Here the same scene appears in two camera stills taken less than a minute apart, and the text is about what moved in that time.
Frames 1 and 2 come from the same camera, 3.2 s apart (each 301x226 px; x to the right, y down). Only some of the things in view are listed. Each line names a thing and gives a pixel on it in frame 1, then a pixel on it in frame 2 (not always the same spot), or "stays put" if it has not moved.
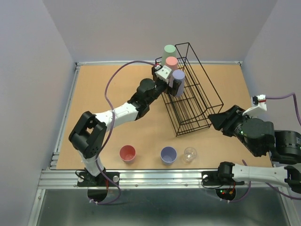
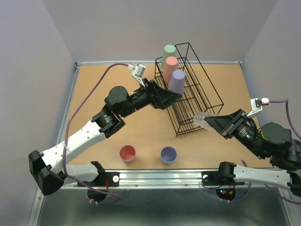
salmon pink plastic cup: [172, 62] stays put
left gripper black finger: [176, 84] to [162, 97]
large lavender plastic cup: [178, 75] stays put
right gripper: [226, 119] stays put
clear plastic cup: [189, 154] to [199, 119]
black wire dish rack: [195, 109] stays put
